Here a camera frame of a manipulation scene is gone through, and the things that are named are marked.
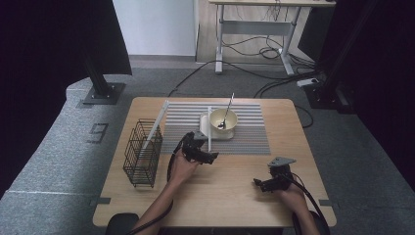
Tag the black curtain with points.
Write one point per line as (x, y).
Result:
(385, 65)
(39, 65)

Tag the black stand with base plate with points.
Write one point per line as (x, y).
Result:
(101, 88)

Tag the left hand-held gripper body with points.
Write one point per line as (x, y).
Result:
(191, 147)

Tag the white metal desk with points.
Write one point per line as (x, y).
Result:
(254, 27)

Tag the white chopstick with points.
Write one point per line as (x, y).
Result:
(209, 145)
(158, 122)

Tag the person's left hand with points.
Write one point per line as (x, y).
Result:
(179, 168)

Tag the metal spoon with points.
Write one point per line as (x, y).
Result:
(227, 109)

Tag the cream square plate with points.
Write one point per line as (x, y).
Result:
(204, 125)

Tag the cream bowl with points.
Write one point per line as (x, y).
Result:
(233, 120)

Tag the person's right hand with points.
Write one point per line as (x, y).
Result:
(295, 199)

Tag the grey striped placemat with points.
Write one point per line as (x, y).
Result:
(241, 140)

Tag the black stand with dark base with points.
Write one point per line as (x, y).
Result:
(329, 88)

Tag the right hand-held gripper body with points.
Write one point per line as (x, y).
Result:
(282, 178)

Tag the white power strip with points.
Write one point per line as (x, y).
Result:
(307, 82)

